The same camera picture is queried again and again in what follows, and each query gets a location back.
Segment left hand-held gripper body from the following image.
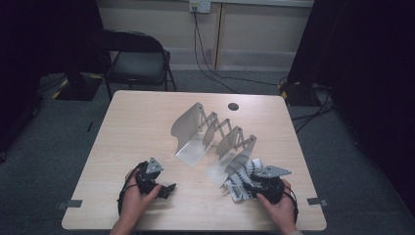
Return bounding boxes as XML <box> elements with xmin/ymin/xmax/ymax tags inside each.
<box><xmin>135</xmin><ymin>156</ymin><xmax>165</xmax><ymax>196</ymax></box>

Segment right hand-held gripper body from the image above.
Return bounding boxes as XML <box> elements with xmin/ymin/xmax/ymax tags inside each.
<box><xmin>250</xmin><ymin>164</ymin><xmax>293</xmax><ymax>206</ymax></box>

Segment white black striped cloth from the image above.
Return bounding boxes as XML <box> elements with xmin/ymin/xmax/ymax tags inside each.
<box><xmin>224</xmin><ymin>158</ymin><xmax>264</xmax><ymax>204</ymax></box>

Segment grey metal accordion rack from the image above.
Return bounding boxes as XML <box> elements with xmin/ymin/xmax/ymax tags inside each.
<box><xmin>170</xmin><ymin>102</ymin><xmax>258</xmax><ymax>189</ymax></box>

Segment person's right hand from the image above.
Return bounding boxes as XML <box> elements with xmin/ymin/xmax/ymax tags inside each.
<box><xmin>255</xmin><ymin>178</ymin><xmax>297</xmax><ymax>228</ymax></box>

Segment person's left hand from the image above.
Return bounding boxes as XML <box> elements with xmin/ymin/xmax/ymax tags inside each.
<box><xmin>119</xmin><ymin>163</ymin><xmax>163</xmax><ymax>220</ymax></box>

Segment grey tape strip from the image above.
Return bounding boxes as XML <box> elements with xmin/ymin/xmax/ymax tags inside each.
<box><xmin>306</xmin><ymin>197</ymin><xmax>328</xmax><ymax>208</ymax></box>
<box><xmin>56</xmin><ymin>199</ymin><xmax>83</xmax><ymax>211</ymax></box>

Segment black stand base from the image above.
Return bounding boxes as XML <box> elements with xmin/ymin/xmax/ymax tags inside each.
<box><xmin>52</xmin><ymin>70</ymin><xmax>104</xmax><ymax>102</ymax></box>
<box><xmin>278</xmin><ymin>79</ymin><xmax>322</xmax><ymax>107</ymax></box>

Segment black folding chair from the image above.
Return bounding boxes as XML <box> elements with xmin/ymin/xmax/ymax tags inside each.
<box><xmin>94</xmin><ymin>28</ymin><xmax>178</xmax><ymax>101</ymax></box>

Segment black curtain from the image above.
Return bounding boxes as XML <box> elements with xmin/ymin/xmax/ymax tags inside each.
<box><xmin>287</xmin><ymin>0</ymin><xmax>415</xmax><ymax>216</ymax></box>
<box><xmin>0</xmin><ymin>0</ymin><xmax>106</xmax><ymax>155</ymax></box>

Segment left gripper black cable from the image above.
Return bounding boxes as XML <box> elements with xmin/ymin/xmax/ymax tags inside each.
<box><xmin>116</xmin><ymin>161</ymin><xmax>147</xmax><ymax>216</ymax></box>

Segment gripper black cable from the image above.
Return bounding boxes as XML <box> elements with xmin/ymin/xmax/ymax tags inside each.
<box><xmin>116</xmin><ymin>161</ymin><xmax>147</xmax><ymax>216</ymax></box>
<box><xmin>283</xmin><ymin>188</ymin><xmax>300</xmax><ymax>225</ymax></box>

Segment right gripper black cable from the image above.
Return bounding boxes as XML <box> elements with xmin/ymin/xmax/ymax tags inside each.
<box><xmin>283</xmin><ymin>188</ymin><xmax>300</xmax><ymax>225</ymax></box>

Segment black floor cables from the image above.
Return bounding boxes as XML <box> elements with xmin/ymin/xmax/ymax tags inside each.
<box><xmin>290</xmin><ymin>84</ymin><xmax>337</xmax><ymax>133</ymax></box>

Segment black wall socket cable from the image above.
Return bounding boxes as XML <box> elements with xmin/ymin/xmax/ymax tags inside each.
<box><xmin>193</xmin><ymin>11</ymin><xmax>282</xmax><ymax>94</ymax></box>

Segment white wall socket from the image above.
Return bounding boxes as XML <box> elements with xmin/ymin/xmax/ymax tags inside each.
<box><xmin>189</xmin><ymin>0</ymin><xmax>211</xmax><ymax>14</ymax></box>

